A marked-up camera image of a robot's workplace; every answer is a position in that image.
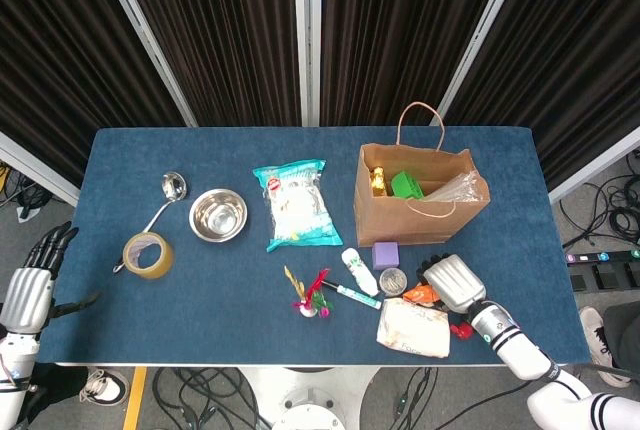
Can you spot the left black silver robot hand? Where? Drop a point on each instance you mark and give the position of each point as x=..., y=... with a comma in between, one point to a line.
x=25, y=300

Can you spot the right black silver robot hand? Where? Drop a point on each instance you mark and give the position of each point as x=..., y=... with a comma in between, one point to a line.
x=455, y=282

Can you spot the clear plastic straw bundle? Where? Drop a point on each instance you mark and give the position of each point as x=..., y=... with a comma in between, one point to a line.
x=460, y=187

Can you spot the green plastic grid tray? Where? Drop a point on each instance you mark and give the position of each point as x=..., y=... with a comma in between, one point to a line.
x=405, y=185

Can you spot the yellow biscuit packet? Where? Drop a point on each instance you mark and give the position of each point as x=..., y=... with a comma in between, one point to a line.
x=380, y=182

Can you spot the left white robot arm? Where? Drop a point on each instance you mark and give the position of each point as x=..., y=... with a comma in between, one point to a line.
x=12, y=390

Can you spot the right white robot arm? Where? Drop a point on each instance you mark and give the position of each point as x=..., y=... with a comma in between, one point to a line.
x=510, y=340

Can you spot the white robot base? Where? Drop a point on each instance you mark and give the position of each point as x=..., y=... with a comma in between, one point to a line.
x=310, y=400

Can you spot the orange snack packet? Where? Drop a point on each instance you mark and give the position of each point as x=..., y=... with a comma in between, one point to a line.
x=420, y=294

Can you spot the small red clip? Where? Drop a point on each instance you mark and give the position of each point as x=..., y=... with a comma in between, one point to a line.
x=462, y=331

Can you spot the white paper pouch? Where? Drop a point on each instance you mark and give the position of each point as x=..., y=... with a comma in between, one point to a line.
x=415, y=327

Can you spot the purple cube box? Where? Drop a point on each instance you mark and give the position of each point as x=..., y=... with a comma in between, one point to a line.
x=385, y=254

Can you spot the small white plastic bottle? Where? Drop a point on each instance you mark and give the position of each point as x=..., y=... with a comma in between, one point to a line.
x=356, y=267

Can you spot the teal pen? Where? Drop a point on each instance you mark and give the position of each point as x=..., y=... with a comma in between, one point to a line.
x=352, y=293

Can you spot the white sneaker with laces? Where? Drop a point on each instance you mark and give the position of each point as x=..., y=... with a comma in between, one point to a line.
x=102, y=386

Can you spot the brown packing tape roll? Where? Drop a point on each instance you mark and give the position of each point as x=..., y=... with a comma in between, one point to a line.
x=162, y=262

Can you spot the colourful feather shuttlecock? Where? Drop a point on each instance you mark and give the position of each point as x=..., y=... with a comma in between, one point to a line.
x=312, y=297

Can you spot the yellow floor tape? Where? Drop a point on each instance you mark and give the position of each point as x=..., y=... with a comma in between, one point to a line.
x=135, y=397

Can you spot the black floor pedal box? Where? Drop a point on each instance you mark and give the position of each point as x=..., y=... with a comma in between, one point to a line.
x=607, y=277

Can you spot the teal white snack bag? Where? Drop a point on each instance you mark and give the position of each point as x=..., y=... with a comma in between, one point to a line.
x=297, y=205

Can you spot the black trouser leg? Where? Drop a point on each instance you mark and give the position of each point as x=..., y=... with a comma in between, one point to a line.
x=625, y=335

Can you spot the stainless steel ladle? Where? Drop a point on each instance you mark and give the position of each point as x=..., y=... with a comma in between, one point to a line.
x=174, y=185

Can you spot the stainless steel bowl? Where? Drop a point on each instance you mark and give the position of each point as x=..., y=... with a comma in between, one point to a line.
x=218, y=215

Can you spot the black pleated curtain panel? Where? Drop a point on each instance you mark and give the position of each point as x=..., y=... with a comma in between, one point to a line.
x=400, y=35
x=575, y=60
x=220, y=35
x=60, y=60

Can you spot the white partition base rail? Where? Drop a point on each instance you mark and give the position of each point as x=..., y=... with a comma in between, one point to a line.
x=35, y=167
x=595, y=170

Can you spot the white partition frame post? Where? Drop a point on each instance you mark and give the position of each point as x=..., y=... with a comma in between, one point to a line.
x=307, y=35
x=480, y=35
x=146, y=35

